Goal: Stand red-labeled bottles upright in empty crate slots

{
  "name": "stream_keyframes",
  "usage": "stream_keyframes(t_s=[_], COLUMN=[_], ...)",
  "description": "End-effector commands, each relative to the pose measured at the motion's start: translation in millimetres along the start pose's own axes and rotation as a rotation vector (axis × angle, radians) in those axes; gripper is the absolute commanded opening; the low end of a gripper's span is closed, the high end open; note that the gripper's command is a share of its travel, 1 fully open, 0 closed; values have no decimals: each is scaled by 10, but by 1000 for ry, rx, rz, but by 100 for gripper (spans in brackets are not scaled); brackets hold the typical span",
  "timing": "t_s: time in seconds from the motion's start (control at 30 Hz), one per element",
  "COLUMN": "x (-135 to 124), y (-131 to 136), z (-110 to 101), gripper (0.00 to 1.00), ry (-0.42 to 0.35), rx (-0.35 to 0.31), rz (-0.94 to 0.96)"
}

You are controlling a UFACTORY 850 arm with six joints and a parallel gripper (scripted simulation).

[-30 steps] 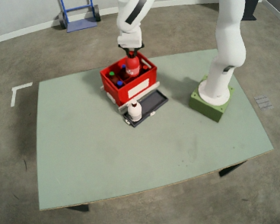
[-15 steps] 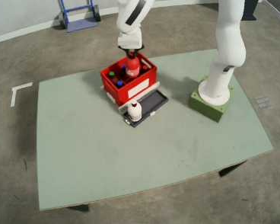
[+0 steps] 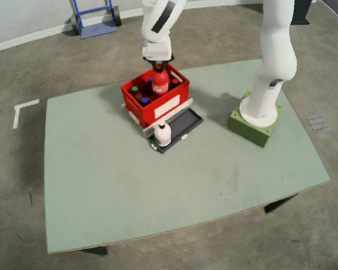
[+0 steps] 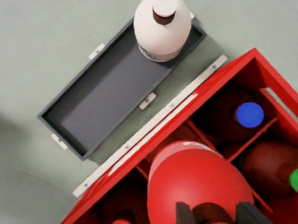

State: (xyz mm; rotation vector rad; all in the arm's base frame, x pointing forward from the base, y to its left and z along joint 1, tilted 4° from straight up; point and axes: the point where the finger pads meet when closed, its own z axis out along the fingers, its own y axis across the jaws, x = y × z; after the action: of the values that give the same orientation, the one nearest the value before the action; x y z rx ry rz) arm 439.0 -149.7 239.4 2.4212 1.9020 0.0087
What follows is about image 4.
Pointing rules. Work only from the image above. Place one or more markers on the dark grey rectangular tray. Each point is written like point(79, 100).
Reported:
point(108, 89)

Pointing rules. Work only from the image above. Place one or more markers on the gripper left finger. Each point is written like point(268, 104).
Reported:
point(184, 214)

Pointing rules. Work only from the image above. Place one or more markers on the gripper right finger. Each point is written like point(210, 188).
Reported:
point(247, 213)

